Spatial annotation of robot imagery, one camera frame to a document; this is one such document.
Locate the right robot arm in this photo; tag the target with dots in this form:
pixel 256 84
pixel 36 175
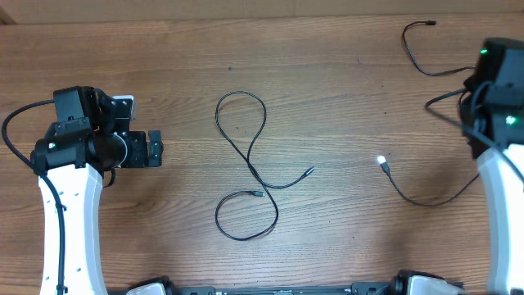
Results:
pixel 492 118

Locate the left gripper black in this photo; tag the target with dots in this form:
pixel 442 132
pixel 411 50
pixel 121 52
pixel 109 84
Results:
pixel 139 156

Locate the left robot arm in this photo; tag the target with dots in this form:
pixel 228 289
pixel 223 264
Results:
pixel 90 137

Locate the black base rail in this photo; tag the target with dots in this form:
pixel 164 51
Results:
pixel 362 288

